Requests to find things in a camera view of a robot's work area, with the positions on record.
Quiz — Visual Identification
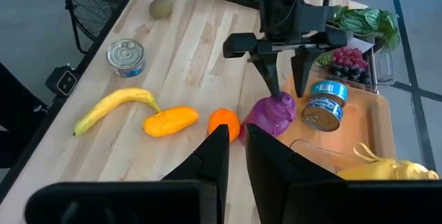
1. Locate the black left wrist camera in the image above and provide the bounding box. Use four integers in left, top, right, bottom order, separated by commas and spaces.
296, 0, 333, 37

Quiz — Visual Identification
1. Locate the black floor fan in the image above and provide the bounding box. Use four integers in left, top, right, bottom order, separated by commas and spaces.
64, 0, 128, 55

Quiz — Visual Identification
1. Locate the yellow banana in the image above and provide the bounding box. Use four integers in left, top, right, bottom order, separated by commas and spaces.
72, 87, 163, 138

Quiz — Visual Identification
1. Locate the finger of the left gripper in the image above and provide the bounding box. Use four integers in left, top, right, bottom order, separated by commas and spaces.
247, 53, 282, 98
290, 48, 326, 99

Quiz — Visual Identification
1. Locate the green striped-leaf plant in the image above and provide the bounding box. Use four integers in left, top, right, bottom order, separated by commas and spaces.
327, 5, 402, 53

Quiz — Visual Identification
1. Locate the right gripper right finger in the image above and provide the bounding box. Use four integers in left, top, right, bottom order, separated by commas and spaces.
245, 124, 442, 224

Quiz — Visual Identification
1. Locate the tin can blue label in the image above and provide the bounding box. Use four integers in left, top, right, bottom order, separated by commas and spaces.
105, 38, 147, 79
309, 80, 349, 106
300, 95, 345, 133

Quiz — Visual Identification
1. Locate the orange carrot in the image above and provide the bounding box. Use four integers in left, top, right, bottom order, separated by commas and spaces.
142, 104, 200, 138

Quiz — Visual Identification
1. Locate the orange plastic bin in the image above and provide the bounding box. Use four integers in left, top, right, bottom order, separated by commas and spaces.
276, 71, 398, 176

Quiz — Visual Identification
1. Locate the black table-level camera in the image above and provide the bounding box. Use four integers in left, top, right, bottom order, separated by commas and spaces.
45, 64, 79, 97

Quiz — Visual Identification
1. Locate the clear plastic bin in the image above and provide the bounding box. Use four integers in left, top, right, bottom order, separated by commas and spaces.
316, 26, 397, 87
289, 137, 442, 182

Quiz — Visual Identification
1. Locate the brown kiwi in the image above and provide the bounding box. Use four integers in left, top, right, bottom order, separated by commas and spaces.
148, 0, 174, 21

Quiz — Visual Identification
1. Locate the magenta squeeze bottle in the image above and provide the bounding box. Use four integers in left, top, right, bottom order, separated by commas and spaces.
238, 91, 298, 148

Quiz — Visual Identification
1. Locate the yellow squeeze bottle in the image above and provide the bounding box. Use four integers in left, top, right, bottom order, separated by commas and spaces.
336, 142, 441, 182

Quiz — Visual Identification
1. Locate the red grape bunch with leaf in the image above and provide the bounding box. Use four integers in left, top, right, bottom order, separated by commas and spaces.
315, 46, 370, 71

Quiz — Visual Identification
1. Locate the orange fruit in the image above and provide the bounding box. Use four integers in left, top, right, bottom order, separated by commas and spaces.
207, 108, 242, 143

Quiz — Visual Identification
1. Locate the dark grape bunch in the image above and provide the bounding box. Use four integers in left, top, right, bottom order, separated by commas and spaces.
329, 62, 372, 85

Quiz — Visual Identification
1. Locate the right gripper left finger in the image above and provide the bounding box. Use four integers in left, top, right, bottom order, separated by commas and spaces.
23, 124, 231, 224

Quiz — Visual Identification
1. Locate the large black object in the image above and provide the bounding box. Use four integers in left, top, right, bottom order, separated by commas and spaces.
0, 63, 50, 169

